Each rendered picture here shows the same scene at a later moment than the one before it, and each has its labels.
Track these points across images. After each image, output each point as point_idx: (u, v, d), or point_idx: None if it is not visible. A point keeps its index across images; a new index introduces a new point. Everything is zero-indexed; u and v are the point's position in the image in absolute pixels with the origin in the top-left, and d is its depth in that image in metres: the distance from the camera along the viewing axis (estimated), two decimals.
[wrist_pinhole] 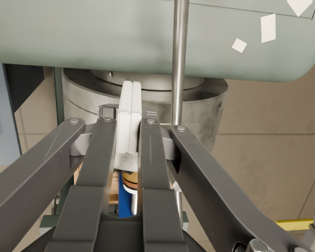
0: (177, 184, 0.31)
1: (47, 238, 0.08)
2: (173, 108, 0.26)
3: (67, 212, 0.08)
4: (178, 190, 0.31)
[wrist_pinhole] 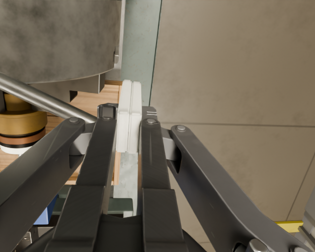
0: None
1: (47, 238, 0.08)
2: (77, 112, 0.18)
3: (67, 212, 0.08)
4: None
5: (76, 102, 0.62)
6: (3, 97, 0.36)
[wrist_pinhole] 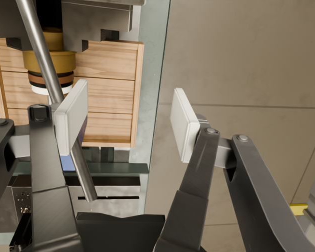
0: None
1: (47, 238, 0.08)
2: (54, 74, 0.22)
3: (39, 219, 0.07)
4: None
5: (96, 62, 0.63)
6: None
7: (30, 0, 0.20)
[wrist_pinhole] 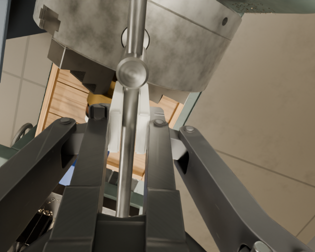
0: (139, 80, 0.17)
1: (47, 238, 0.08)
2: (129, 196, 0.21)
3: (63, 213, 0.08)
4: (140, 65, 0.16)
5: None
6: (110, 83, 0.44)
7: (135, 130, 0.20)
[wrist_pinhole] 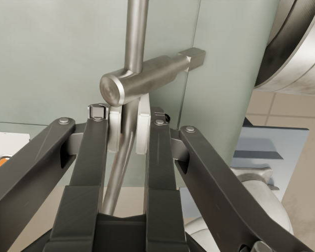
0: (114, 99, 0.15)
1: (47, 238, 0.08)
2: (111, 205, 0.21)
3: (63, 213, 0.08)
4: (115, 84, 0.15)
5: None
6: None
7: (128, 146, 0.19)
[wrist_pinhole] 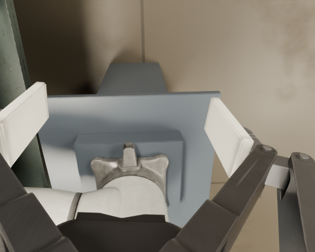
0: None
1: (47, 238, 0.08)
2: None
3: (13, 232, 0.07)
4: None
5: None
6: None
7: None
